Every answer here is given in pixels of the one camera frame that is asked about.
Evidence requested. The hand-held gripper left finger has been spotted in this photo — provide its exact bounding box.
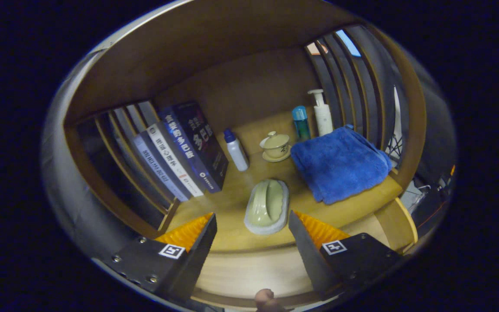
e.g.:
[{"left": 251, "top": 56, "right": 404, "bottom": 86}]
[{"left": 91, "top": 214, "right": 218, "bottom": 304}]

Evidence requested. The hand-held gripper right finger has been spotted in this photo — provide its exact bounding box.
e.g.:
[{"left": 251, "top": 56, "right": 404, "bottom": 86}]
[{"left": 288, "top": 211, "right": 402, "bottom": 302}]

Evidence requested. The pale green scrubbing brush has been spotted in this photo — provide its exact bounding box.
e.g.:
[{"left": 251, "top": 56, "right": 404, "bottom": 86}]
[{"left": 243, "top": 179, "right": 290, "bottom": 235}]

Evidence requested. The wooden countertop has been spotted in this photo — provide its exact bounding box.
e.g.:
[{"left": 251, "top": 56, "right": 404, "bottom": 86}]
[{"left": 165, "top": 110, "right": 404, "bottom": 253}]

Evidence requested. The wooden cabinet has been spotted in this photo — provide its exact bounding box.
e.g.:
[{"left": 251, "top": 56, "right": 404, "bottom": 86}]
[{"left": 61, "top": 0, "right": 428, "bottom": 310}]

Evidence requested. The blue towel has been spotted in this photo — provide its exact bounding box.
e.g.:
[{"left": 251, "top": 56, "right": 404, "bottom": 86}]
[{"left": 290, "top": 125, "right": 393, "bottom": 205}]

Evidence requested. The light blue book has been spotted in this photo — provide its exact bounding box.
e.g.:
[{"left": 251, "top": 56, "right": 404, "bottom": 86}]
[{"left": 133, "top": 131, "right": 189, "bottom": 203}]

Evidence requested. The white book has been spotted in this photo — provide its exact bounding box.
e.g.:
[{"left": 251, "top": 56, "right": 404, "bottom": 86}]
[{"left": 146, "top": 123, "right": 204, "bottom": 198}]

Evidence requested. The white bottle with blue cap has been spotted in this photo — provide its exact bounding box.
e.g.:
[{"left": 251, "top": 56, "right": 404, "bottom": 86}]
[{"left": 224, "top": 128, "right": 250, "bottom": 172}]

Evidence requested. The dark blue book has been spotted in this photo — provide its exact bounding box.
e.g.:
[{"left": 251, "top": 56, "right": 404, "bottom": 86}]
[{"left": 159, "top": 101, "right": 229, "bottom": 193}]

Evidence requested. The beige lidded tea cup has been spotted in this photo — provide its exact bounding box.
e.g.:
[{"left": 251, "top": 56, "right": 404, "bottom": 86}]
[{"left": 259, "top": 131, "right": 292, "bottom": 163}]

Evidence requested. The teal bottle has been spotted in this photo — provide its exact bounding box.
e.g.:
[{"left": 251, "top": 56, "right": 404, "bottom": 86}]
[{"left": 292, "top": 106, "right": 311, "bottom": 141}]

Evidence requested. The black device with orange tip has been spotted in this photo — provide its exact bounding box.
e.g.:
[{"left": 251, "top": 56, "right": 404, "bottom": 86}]
[{"left": 410, "top": 164, "right": 456, "bottom": 230}]

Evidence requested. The white pump bottle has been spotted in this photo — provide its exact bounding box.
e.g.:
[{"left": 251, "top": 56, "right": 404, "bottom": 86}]
[{"left": 307, "top": 89, "right": 334, "bottom": 137}]

